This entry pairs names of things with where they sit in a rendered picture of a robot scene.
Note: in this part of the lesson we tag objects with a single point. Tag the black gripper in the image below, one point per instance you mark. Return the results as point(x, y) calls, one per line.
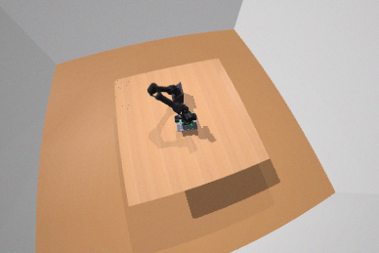
point(177, 118)

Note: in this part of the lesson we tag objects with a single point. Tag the grey switch panel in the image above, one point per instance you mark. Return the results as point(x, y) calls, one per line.
point(181, 127)

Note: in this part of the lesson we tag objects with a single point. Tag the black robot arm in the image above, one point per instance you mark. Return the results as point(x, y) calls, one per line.
point(177, 107)

